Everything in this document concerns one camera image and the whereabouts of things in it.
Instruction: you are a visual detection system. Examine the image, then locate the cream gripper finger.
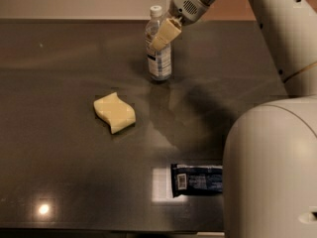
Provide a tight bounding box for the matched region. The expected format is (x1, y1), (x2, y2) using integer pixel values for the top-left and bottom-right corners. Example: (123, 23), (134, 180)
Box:
(150, 17), (181, 52)

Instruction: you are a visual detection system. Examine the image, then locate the clear plastic water bottle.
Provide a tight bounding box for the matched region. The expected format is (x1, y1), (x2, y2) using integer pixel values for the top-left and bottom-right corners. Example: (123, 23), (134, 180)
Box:
(145, 5), (172, 81)

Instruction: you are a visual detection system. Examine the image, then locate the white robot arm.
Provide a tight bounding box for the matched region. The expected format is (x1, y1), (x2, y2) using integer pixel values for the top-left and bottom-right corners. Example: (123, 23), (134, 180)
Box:
(152, 0), (317, 238)

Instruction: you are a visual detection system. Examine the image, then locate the yellow wavy sponge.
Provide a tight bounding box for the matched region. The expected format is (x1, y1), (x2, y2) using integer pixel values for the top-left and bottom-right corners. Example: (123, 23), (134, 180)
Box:
(93, 92), (136, 134)

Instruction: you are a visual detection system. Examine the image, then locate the dark blue snack packet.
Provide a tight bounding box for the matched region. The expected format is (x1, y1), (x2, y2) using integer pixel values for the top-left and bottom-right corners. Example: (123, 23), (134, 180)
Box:
(170, 164), (223, 197)

